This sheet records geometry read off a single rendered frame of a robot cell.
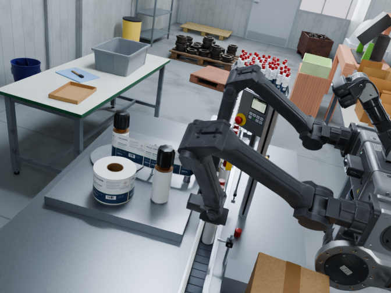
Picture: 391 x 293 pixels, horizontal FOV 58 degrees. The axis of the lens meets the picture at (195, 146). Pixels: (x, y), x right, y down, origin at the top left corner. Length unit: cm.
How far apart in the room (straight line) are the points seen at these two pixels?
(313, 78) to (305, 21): 514
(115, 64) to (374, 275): 286
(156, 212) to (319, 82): 434
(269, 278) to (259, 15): 978
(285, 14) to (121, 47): 714
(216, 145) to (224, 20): 1017
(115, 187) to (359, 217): 107
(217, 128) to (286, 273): 62
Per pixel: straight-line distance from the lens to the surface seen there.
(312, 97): 573
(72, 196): 177
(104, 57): 358
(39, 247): 162
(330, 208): 97
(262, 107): 158
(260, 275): 121
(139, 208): 170
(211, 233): 154
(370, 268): 135
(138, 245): 161
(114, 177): 164
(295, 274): 126
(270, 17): 1064
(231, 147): 80
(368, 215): 98
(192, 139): 82
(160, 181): 166
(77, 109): 280
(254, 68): 127
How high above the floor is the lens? 198
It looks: 29 degrees down
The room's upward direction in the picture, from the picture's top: 11 degrees clockwise
